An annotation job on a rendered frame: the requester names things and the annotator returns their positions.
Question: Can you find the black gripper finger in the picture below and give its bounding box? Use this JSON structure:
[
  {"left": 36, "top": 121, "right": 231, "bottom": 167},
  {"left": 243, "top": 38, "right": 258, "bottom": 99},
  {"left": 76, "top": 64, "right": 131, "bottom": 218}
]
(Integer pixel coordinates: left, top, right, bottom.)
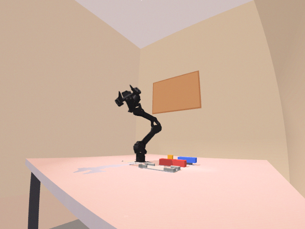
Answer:
[
  {"left": 130, "top": 85, "right": 138, "bottom": 94},
  {"left": 117, "top": 91, "right": 124, "bottom": 103}
]

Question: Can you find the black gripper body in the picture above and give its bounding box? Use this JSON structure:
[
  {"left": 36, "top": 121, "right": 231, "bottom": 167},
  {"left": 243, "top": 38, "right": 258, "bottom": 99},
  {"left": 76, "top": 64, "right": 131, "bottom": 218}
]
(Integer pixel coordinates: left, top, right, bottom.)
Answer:
[{"left": 115, "top": 87, "right": 141, "bottom": 107}]

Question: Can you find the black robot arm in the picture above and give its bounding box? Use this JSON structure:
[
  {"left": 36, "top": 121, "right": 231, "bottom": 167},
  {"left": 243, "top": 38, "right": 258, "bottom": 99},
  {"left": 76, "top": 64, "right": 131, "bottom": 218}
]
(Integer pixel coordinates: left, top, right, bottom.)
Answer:
[{"left": 122, "top": 91, "right": 162, "bottom": 163}]

